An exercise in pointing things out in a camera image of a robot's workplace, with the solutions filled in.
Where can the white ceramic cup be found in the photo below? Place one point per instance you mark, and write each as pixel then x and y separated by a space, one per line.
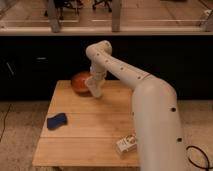
pixel 94 87

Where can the orange ceramic bowl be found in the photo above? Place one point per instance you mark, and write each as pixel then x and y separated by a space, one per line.
pixel 78 82

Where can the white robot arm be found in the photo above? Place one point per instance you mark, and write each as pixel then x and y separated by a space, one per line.
pixel 160 140

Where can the wooden table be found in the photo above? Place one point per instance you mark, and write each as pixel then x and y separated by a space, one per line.
pixel 94 126

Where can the blue sponge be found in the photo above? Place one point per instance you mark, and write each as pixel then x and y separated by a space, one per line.
pixel 57 121

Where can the black office chair left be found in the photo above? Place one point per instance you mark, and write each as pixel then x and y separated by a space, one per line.
pixel 61 4

